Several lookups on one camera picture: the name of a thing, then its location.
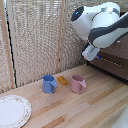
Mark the pink mug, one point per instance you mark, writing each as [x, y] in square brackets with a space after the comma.
[77, 85]

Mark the white patterned plate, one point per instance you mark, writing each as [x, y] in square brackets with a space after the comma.
[13, 111]

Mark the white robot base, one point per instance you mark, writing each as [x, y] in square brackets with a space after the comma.
[123, 121]

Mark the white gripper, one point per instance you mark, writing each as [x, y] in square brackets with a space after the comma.
[90, 53]

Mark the blue mug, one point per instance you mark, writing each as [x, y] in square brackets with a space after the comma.
[49, 85]

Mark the dark brown drawer cabinet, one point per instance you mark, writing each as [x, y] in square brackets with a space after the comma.
[115, 71]

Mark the yellow rectangular block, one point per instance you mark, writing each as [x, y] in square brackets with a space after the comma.
[62, 80]

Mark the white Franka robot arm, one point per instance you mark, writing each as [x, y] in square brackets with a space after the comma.
[100, 23]

